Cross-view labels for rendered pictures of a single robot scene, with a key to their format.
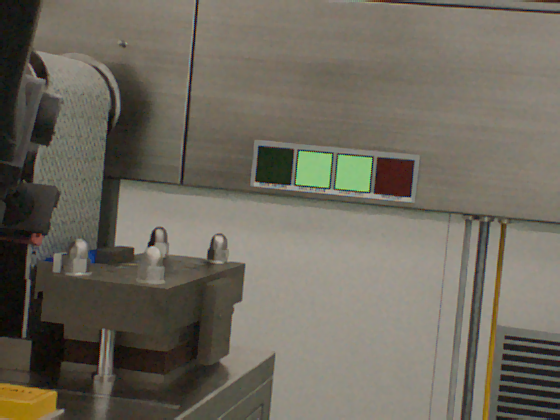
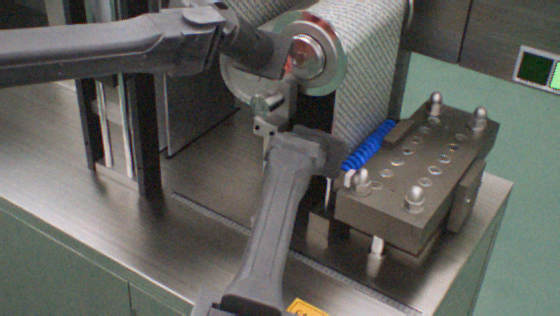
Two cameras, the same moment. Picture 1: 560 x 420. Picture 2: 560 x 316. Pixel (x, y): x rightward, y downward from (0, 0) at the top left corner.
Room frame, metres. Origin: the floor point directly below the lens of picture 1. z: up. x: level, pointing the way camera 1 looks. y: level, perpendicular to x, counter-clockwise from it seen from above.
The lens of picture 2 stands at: (0.61, 0.08, 1.75)
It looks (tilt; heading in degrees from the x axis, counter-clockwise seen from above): 36 degrees down; 19
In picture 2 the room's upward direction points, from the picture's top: 3 degrees clockwise
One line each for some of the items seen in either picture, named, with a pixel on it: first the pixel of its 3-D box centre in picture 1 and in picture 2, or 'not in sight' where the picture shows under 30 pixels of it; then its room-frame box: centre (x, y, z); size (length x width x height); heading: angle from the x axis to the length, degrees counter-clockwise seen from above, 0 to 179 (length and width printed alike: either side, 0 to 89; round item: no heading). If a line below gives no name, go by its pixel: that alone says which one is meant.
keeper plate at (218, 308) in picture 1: (218, 320); (467, 195); (1.68, 0.07, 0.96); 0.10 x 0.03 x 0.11; 168
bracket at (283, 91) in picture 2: not in sight; (272, 155); (1.53, 0.42, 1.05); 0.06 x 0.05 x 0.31; 168
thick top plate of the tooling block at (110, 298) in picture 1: (154, 288); (422, 167); (1.68, 0.16, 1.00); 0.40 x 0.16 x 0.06; 168
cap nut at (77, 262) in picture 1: (77, 256); (361, 179); (1.53, 0.25, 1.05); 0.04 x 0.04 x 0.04
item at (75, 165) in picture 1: (68, 204); (363, 109); (1.67, 0.29, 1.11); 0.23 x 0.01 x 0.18; 168
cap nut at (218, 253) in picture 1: (218, 247); (479, 116); (1.83, 0.09, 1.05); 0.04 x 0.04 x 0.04
